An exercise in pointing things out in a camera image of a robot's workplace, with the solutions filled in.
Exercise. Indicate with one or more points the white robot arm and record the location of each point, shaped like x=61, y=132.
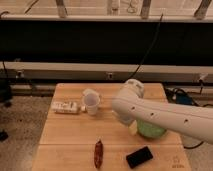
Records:
x=129, y=104

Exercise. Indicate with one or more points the white ceramic cup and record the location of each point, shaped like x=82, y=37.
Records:
x=90, y=101

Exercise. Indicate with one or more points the green ceramic plate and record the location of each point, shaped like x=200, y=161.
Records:
x=149, y=130

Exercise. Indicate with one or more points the red chili pepper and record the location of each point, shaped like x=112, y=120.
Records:
x=98, y=154

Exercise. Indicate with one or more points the white labelled small box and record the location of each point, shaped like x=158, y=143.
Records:
x=64, y=107

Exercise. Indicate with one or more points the blue power adapter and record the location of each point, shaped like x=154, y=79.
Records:
x=183, y=100

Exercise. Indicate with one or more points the black rectangular sponge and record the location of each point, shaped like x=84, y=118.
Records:
x=138, y=157

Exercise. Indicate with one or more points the black object at left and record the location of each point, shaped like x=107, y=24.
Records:
x=5, y=93

